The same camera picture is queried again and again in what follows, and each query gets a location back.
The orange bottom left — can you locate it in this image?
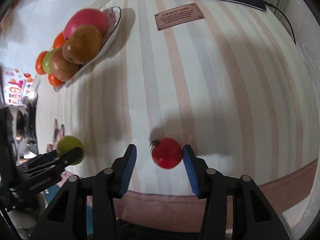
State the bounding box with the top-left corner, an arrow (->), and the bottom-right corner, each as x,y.
48,74 -> 64,87

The white patterned fruit plate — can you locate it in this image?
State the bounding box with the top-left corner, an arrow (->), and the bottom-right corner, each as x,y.
53,6 -> 122,92

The brown pear right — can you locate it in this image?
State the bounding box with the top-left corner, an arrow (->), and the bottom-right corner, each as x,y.
62,24 -> 103,64

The striped table mat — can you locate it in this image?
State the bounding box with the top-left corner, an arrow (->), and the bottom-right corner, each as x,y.
36,0 -> 319,232

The small red tomato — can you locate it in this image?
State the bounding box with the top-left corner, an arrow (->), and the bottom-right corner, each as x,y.
150,138 -> 183,169

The brown pear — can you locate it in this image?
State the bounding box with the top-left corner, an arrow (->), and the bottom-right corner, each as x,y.
51,48 -> 80,82
62,24 -> 103,64

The brown leather mat label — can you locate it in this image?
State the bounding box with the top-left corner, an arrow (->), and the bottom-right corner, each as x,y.
155,3 -> 204,31

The colourful wall sticker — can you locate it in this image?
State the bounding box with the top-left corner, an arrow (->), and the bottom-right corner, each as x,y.
2,68 -> 34,107

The black charging cable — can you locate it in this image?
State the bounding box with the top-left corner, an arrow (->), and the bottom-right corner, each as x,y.
263,0 -> 297,46

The green lime in plate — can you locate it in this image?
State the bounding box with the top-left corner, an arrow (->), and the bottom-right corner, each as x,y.
42,49 -> 58,74

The brown pear left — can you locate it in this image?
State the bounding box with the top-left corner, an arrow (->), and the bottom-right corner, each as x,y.
51,48 -> 80,82

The orange top middle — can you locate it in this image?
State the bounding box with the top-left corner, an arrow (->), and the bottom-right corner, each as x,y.
52,32 -> 65,49

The large red apple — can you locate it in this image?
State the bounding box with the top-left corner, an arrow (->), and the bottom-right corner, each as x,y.
63,9 -> 108,40

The orange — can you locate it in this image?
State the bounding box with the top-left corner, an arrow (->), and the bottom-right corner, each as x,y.
52,32 -> 65,49
35,50 -> 48,75
48,74 -> 64,87

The green lime fruit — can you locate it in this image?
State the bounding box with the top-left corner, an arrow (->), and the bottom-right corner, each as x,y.
56,135 -> 84,156

